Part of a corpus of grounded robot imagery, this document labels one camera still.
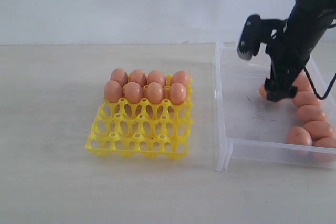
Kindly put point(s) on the clear plastic bin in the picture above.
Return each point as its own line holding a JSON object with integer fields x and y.
{"x": 247, "y": 126}

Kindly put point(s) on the brown egg packed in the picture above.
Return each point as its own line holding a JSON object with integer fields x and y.
{"x": 139, "y": 77}
{"x": 182, "y": 77}
{"x": 156, "y": 76}
{"x": 120, "y": 76}

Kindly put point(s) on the brown egg back row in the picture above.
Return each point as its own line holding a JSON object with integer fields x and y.
{"x": 177, "y": 94}

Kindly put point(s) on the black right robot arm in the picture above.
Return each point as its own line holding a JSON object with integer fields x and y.
{"x": 320, "y": 13}

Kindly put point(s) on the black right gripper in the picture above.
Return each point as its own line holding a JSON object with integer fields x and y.
{"x": 287, "y": 44}

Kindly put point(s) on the brown egg second row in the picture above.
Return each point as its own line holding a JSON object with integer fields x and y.
{"x": 319, "y": 129}

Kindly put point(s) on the yellow plastic egg tray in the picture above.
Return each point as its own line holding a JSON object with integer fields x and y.
{"x": 145, "y": 128}

